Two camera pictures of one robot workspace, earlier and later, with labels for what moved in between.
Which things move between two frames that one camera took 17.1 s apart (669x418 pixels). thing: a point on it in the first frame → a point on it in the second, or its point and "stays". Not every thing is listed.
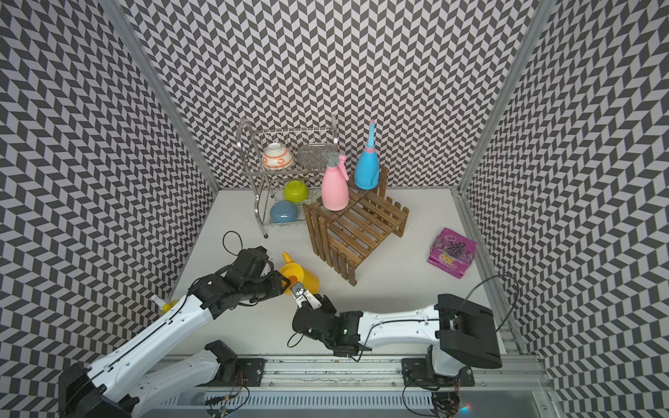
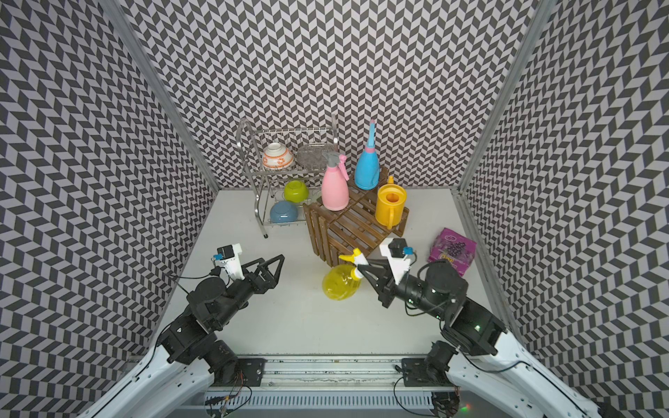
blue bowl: x=283 y=212 stays
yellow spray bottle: x=167 y=306 → x=341 y=281
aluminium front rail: x=362 y=371 stays
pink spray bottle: x=334 y=188 stays
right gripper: x=327 y=304 → x=384 y=287
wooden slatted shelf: x=343 y=238 stays
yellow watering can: x=295 y=273 → x=390 y=204
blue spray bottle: x=367 y=172 stays
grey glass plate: x=310 y=157 stays
